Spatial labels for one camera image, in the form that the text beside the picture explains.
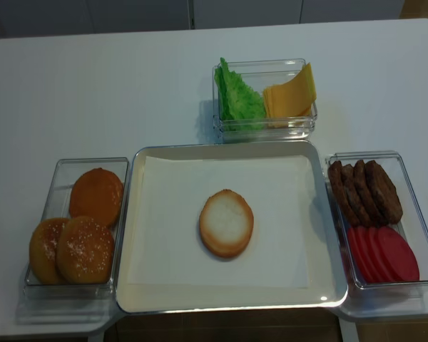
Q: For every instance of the leftmost red tomato slice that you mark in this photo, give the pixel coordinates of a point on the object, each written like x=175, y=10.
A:
x=366, y=275

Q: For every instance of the brown meat patty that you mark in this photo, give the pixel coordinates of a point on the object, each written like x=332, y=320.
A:
x=383, y=192
x=361, y=216
x=334, y=174
x=363, y=191

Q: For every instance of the bottom bun half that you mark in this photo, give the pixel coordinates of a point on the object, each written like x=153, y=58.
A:
x=226, y=224

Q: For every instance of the green lettuce leaf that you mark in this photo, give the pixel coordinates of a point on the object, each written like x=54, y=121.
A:
x=237, y=99

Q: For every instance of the white metal serving tray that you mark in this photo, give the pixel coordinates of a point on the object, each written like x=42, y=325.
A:
x=328, y=284

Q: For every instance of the red tomato slice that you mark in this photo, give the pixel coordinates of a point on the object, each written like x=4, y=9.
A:
x=366, y=275
x=376, y=256
x=361, y=233
x=397, y=255

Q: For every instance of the left sesame bun top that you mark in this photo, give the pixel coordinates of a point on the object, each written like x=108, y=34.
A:
x=43, y=248

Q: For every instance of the rightmost brown meat patty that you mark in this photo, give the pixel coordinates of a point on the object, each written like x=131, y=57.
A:
x=383, y=192

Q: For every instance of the clear bun container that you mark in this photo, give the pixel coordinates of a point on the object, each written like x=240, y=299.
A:
x=66, y=172

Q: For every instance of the clear lettuce cheese container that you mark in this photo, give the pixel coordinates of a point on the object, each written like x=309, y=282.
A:
x=259, y=75

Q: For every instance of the leftmost brown meat patty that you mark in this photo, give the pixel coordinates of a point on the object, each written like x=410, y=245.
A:
x=334, y=174

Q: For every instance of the rightmost red tomato slice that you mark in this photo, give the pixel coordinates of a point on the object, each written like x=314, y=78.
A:
x=397, y=255

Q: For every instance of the white parchment paper sheet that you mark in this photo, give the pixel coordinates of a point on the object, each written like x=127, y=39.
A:
x=167, y=248

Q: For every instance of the plain orange bun top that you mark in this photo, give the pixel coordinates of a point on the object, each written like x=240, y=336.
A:
x=97, y=194

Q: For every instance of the sesame bun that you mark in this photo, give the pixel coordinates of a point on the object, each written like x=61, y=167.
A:
x=85, y=250
x=43, y=248

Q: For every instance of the front sesame bun top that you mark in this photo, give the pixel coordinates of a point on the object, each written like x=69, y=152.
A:
x=85, y=250

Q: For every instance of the yellow cheese slice stack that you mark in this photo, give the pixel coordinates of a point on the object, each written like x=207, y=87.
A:
x=292, y=99

